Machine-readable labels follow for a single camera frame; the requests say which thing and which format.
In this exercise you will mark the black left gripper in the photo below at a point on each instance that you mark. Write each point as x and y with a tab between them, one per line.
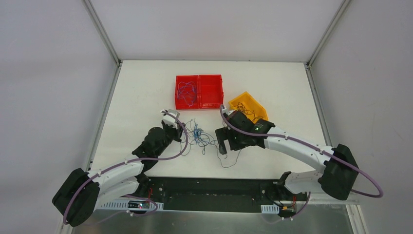
178	131

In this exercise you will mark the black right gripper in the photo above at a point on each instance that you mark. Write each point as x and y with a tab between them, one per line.
224	142

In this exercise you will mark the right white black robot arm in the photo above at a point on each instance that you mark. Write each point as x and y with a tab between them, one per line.
334	168

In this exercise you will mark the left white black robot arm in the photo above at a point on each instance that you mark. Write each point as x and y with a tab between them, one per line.
84	191

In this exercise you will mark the yellow plastic bin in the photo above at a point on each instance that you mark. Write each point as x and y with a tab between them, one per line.
246	104

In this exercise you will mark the left red plastic bin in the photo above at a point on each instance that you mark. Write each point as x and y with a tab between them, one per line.
186	92

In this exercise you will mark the red plastic bin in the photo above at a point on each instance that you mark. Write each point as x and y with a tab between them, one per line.
186	92
210	91

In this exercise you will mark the right red plastic bin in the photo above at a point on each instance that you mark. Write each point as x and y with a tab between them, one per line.
210	91

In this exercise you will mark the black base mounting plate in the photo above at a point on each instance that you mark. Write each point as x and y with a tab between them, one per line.
214	194

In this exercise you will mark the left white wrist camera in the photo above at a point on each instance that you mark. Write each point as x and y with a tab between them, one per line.
170	117

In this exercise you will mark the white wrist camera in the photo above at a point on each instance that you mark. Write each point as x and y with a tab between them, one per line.
170	117
227	113

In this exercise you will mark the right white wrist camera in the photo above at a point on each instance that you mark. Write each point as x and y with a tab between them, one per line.
227	113

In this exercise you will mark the left white cable duct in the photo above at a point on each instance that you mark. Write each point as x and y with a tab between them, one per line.
132	205

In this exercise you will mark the white cable duct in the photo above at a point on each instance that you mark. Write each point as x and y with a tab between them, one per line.
132	205
270	209

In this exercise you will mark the right white cable duct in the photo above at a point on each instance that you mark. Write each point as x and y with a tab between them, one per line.
270	209

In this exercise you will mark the aluminium frame rail left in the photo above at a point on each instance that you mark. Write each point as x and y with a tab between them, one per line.
115	66

